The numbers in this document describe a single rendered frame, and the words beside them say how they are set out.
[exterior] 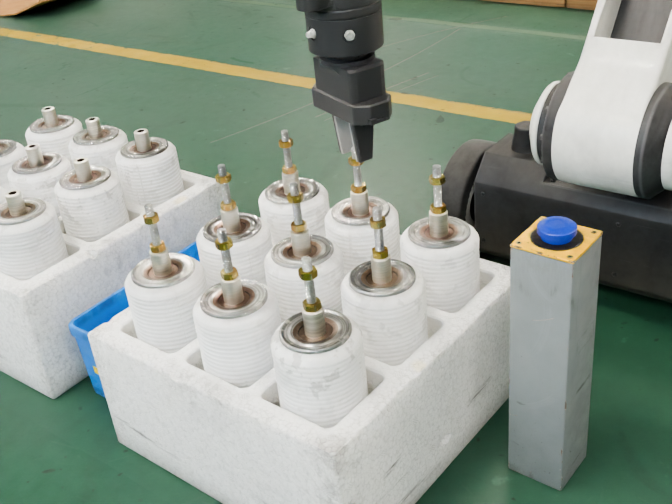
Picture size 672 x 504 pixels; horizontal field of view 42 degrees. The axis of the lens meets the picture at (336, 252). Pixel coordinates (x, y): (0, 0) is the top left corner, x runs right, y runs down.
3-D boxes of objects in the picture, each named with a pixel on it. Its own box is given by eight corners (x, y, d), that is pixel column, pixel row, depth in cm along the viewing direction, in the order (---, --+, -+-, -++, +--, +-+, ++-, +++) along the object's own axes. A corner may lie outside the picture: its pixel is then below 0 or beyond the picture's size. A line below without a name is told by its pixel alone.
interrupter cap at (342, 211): (381, 230, 107) (380, 225, 107) (323, 225, 110) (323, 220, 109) (396, 202, 113) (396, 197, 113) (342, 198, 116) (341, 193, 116)
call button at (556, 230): (547, 228, 92) (548, 211, 91) (583, 237, 89) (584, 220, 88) (529, 245, 89) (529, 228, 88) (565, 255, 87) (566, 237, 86)
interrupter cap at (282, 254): (305, 277, 99) (305, 272, 99) (258, 260, 104) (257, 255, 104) (346, 248, 104) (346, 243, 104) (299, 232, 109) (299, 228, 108)
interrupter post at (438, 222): (427, 239, 104) (426, 215, 103) (430, 229, 106) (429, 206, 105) (447, 240, 104) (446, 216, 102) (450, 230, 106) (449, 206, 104)
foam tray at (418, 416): (305, 300, 140) (292, 202, 131) (523, 382, 118) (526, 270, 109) (117, 442, 115) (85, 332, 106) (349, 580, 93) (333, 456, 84)
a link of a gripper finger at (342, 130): (359, 148, 110) (355, 101, 106) (338, 155, 108) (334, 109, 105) (352, 144, 111) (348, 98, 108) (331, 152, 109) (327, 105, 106)
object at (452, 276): (401, 372, 111) (392, 251, 102) (413, 328, 119) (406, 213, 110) (476, 378, 109) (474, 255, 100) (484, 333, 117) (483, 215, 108)
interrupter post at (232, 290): (232, 293, 98) (227, 269, 96) (249, 298, 97) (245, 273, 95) (219, 304, 96) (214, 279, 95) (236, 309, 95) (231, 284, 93)
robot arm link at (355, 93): (414, 112, 102) (408, 10, 96) (346, 135, 98) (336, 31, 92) (354, 86, 111) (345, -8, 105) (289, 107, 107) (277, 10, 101)
